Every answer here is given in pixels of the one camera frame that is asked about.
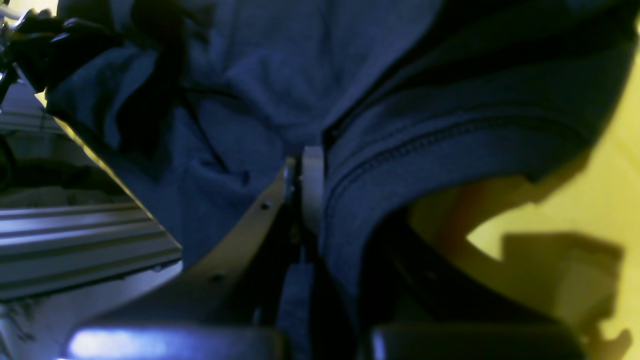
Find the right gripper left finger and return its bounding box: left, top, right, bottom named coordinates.
left=62, top=146, right=325, bottom=360

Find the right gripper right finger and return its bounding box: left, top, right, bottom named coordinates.
left=359, top=215, right=588, bottom=360

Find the dark navy T-shirt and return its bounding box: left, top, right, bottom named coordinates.
left=46, top=0, right=639, bottom=317

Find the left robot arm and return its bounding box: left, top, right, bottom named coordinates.
left=0, top=0, right=122, bottom=99

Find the yellow table cloth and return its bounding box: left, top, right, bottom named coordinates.
left=407, top=25, right=639, bottom=360

